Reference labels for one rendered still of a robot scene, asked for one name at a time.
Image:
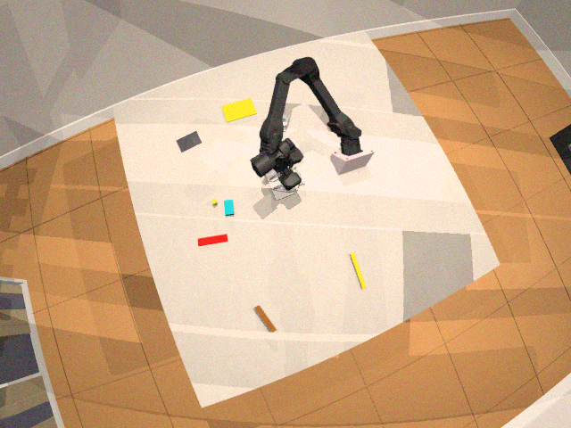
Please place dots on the yellow flat rectangular plate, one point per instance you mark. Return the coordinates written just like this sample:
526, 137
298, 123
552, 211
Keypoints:
239, 110

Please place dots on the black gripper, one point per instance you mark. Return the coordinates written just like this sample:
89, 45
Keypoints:
289, 179

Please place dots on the cyan rectangular block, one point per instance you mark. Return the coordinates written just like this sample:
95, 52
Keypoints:
229, 207

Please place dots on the yellow flat bar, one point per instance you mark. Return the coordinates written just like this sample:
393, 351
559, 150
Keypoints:
357, 267

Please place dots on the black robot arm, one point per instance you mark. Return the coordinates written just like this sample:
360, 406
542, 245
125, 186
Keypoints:
272, 129

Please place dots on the red flat bar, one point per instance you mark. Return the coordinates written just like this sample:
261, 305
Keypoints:
213, 239

